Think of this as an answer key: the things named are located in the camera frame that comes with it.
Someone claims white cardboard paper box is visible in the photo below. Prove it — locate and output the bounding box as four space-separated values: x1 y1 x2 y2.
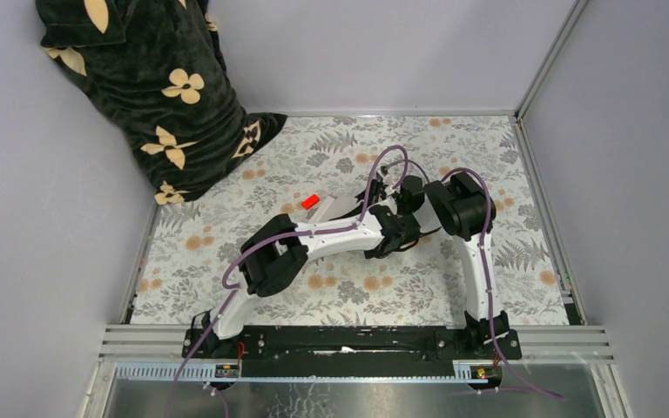
309 192 365 223

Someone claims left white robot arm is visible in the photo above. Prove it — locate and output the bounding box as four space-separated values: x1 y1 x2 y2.
201 204 422 358

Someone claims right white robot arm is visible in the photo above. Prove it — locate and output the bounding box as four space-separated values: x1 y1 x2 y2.
394 168 510 359

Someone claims red rectangular block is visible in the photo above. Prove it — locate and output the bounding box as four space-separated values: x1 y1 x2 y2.
301 194 321 210

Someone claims floral patterned table cloth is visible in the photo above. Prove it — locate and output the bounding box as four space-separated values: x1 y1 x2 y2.
131 116 568 335

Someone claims black floral plush blanket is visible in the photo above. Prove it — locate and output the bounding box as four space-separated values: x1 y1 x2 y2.
36 0 287 205

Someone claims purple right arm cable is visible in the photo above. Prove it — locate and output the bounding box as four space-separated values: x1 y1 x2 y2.
398 167 515 400

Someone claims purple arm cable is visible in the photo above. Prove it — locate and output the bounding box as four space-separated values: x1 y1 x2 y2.
172 145 411 382
398 167 515 400

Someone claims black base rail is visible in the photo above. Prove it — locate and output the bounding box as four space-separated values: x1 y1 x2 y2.
192 326 498 361

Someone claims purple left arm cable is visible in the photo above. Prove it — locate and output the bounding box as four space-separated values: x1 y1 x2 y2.
172 145 411 382

